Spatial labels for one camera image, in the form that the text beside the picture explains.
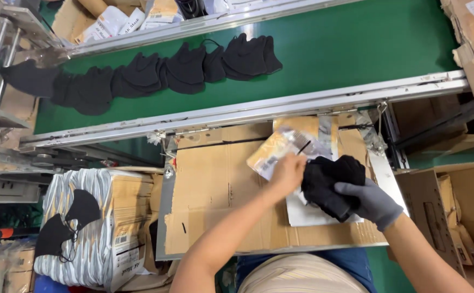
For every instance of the person's left hand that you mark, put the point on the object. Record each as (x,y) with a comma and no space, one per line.
(285,177)

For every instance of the person's right hand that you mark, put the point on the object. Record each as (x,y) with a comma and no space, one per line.
(377,203)

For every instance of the person's right fingers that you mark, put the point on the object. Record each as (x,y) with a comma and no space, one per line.
(347,188)

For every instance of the person's left fingers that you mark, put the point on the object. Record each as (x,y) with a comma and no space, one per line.
(300,162)

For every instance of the stack of black face masks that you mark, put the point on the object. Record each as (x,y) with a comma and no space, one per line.
(326,183)

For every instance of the gold and clear mask pouch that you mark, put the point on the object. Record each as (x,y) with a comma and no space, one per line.
(273,152)

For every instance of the white flat packets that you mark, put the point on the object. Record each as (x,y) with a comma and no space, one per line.
(306,215)

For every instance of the brown cardboard sheet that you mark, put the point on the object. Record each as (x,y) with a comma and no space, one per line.
(212,183)

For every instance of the open cardboard box with pouches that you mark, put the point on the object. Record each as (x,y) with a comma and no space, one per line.
(456,219)

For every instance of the green conveyor belt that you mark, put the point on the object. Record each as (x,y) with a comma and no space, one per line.
(342,44)

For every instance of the metal work tray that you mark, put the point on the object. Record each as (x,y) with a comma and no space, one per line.
(161,228)

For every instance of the row of black masks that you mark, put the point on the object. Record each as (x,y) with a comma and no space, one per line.
(147,75)

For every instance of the pile of striped mask pouches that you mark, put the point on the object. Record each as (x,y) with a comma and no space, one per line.
(102,236)

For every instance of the black face mask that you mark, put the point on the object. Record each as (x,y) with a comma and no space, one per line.
(83,207)
(53,238)

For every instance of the cardboard box of white packets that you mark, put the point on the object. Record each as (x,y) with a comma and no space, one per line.
(110,18)

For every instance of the grey metal machine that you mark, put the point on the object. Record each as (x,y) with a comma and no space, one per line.
(5,122)

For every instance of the orange and black tool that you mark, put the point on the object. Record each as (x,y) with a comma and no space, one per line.
(1,234)

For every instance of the wide metal conveyor rail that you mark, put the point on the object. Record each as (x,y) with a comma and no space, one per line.
(261,110)

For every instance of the thin metal conveyor rail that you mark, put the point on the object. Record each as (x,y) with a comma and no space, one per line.
(188,28)

